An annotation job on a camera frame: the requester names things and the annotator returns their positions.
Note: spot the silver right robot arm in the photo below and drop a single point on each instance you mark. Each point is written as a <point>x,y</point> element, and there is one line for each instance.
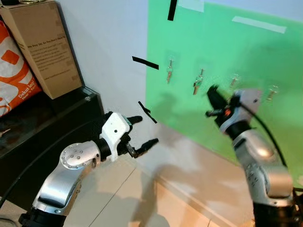
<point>262,165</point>

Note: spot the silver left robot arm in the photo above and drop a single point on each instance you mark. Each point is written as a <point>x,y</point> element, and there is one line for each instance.
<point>66,177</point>

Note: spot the thin black tape strip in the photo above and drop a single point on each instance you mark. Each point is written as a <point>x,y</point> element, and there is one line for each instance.
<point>147,112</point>

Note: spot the long black tape strip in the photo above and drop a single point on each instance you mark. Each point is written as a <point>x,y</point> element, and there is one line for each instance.
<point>145,62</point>

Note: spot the long white tape strip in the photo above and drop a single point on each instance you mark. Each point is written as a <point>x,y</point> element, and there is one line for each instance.
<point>259,24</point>

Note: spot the black low cabinet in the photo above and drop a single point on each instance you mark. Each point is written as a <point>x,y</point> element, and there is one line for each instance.
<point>42,127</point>

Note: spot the wide white tape piece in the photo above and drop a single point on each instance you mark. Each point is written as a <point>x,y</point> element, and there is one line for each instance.
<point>191,4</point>

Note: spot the short black tape strip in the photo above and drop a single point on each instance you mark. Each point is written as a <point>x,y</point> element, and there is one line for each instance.
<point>172,10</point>

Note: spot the brown cardboard box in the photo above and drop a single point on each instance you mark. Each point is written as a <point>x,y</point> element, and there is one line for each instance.
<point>45,47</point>

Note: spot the orange and white bag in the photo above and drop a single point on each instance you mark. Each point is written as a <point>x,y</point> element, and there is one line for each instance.
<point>13,75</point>

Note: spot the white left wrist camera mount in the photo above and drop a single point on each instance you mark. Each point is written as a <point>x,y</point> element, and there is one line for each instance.
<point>113,127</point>

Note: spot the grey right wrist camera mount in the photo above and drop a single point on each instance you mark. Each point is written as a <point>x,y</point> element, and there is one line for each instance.
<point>246,101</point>

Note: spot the clear adhesive wall hook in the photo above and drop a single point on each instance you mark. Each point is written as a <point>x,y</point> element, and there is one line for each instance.
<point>235,79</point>
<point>171,60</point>
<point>202,72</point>
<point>272,92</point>

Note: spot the green wall board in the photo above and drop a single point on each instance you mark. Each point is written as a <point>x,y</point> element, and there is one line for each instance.
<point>213,47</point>

